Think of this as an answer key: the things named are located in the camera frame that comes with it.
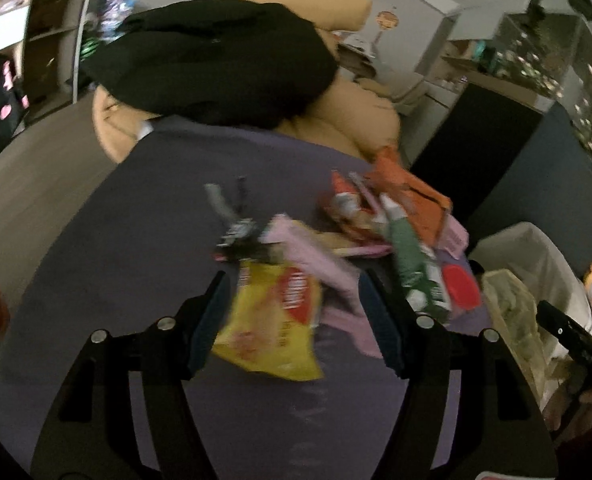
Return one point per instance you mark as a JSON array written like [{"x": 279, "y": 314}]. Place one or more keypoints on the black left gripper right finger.
[{"x": 467, "y": 411}]

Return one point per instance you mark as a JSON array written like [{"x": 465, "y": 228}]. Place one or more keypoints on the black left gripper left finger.
[{"x": 89, "y": 431}]

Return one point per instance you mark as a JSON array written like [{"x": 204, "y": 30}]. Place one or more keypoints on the green white snack packet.
[{"x": 417, "y": 266}]

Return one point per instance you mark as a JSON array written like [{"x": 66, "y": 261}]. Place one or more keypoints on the pink plastic wrapper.
[{"x": 299, "y": 246}]

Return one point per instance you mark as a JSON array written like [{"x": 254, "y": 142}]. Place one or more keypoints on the yellow red snack bag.
[{"x": 271, "y": 323}]

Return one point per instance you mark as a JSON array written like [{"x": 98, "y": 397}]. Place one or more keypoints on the orange snack bag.
[{"x": 426, "y": 208}]

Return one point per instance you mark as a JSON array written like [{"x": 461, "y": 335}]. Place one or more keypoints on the red brown snack wrapper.
[{"x": 347, "y": 207}]

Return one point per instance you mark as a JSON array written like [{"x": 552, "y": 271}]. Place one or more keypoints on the red pink plastic cup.
[{"x": 462, "y": 288}]

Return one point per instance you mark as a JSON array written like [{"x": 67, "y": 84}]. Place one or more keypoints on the purple table cloth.
[{"x": 139, "y": 247}]

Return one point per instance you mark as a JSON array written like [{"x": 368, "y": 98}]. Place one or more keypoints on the glass fish tank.
[{"x": 553, "y": 59}]

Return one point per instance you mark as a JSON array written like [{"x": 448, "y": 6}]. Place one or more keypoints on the white refrigerator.
[{"x": 407, "y": 33}]

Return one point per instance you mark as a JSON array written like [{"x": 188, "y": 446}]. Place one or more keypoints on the black jacket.
[{"x": 232, "y": 63}]

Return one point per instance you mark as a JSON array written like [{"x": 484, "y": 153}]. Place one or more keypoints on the wooden shelf unit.
[{"x": 50, "y": 59}]

